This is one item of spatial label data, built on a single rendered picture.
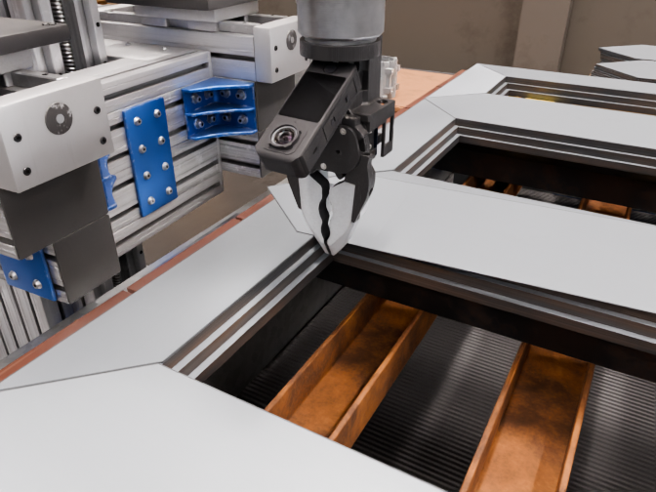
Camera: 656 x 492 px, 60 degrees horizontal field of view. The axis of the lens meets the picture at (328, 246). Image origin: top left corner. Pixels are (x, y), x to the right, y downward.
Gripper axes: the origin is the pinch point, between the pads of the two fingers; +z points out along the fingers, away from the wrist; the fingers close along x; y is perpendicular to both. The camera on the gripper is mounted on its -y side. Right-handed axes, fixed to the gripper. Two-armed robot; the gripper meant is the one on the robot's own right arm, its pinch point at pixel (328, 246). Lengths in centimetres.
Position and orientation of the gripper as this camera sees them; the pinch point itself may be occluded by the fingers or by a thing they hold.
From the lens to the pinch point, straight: 58.7
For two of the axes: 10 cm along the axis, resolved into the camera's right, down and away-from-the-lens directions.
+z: 0.0, 8.7, 5.0
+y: 4.9, -4.4, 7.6
